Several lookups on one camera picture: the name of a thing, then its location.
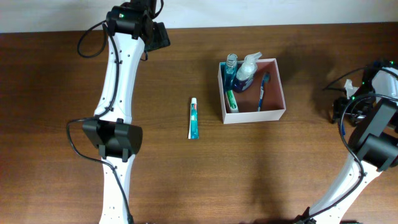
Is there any blue disposable razor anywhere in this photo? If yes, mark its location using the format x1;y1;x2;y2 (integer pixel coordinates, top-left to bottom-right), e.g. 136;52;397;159
340;119;346;136

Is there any teal mouthwash bottle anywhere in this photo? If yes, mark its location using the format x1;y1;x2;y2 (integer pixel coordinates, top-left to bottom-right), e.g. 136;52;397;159
223;54;238;92

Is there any pink cardboard box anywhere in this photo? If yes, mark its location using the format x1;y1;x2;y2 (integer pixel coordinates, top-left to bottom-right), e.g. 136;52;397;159
218;58;286;124

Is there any blue white toothbrush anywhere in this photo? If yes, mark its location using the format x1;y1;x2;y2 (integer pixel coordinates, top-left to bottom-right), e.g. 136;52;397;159
257;72;271;112

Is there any purple spray bottle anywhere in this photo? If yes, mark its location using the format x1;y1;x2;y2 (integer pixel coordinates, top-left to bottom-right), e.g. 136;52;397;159
233;52;262;93

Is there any green white soap box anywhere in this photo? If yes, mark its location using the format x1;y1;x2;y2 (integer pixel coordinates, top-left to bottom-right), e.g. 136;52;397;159
225;90;239;113

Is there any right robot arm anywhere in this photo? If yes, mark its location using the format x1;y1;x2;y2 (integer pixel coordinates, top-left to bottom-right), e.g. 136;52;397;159
296;60;397;224

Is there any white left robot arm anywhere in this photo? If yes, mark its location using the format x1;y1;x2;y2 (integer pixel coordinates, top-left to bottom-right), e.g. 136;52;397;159
80;0;170;223

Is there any teal white toothpaste tube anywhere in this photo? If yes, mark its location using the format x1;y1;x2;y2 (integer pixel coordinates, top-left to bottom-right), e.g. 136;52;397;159
188;98;199;139

